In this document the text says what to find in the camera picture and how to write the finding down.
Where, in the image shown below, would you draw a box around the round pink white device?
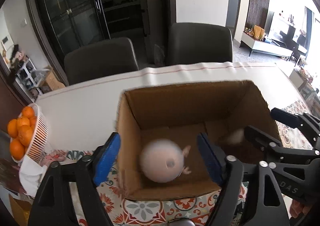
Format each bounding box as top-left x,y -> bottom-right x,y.
139,139 -> 191,183

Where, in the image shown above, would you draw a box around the person right hand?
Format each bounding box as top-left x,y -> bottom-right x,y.
290,200 -> 311,218

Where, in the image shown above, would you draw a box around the yellow woven box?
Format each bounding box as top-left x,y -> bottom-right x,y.
9,195 -> 31,226

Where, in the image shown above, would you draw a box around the floral fabric tissue pouch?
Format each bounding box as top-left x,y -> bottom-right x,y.
7,149 -> 93,199

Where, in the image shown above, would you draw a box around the orange fruit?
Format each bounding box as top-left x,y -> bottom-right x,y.
22,106 -> 35,119
7,119 -> 18,139
18,125 -> 33,146
10,139 -> 25,160

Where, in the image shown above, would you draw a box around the patterned tile table runner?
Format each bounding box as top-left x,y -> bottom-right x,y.
42,100 -> 312,225

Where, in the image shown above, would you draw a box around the white basket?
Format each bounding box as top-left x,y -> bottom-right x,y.
12,103 -> 49,164

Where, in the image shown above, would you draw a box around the white tv console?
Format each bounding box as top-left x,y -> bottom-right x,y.
240,32 -> 292,59

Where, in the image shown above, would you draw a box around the brown cardboard box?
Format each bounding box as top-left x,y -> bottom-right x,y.
117,80 -> 280,201

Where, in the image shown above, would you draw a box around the dark chair right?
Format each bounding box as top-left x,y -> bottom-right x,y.
164,23 -> 233,66

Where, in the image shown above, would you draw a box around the dark chair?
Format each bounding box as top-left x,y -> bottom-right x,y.
64,37 -> 139,85
164,23 -> 233,66

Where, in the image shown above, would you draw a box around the white shoe rack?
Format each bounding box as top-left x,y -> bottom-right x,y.
17,58 -> 42,99

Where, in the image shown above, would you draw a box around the dark chair left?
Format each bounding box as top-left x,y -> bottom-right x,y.
64,37 -> 139,85

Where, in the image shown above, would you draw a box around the dark glass cabinet doors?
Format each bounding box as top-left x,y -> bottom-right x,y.
23,0 -> 177,86

